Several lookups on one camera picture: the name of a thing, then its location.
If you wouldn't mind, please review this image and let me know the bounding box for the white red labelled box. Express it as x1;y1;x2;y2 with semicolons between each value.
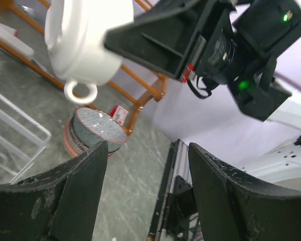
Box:
110;105;128;125

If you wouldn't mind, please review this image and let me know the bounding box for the white wire dish rack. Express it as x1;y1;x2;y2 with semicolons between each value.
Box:
0;93;52;184

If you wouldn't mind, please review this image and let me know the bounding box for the aluminium mounting rail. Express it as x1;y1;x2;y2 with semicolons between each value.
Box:
146;140;203;240

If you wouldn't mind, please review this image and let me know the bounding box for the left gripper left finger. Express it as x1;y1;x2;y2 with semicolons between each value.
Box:
0;141;108;240

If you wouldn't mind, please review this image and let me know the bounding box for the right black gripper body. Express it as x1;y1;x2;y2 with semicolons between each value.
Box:
180;1;248;84

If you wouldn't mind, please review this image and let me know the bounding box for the grey blue bowl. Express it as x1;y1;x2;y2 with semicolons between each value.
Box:
71;107;128;154

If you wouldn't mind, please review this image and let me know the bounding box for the red orange patterned bowl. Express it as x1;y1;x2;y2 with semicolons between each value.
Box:
63;118;105;157

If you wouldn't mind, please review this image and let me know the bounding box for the orange wooden shelf rack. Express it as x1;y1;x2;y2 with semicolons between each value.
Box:
0;1;168;134

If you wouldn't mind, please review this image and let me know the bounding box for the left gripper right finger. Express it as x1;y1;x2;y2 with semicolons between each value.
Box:
188;143;301;240

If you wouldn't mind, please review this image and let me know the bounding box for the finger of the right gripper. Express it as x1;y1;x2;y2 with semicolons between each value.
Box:
133;1;203;24
104;15;199;80

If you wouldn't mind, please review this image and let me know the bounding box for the white handled bowl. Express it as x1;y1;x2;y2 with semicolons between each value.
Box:
44;0;134;105

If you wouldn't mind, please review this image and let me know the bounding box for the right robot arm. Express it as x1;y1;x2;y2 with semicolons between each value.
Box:
104;1;301;183

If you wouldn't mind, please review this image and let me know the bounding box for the white red small box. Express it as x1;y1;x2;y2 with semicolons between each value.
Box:
0;23;35;60

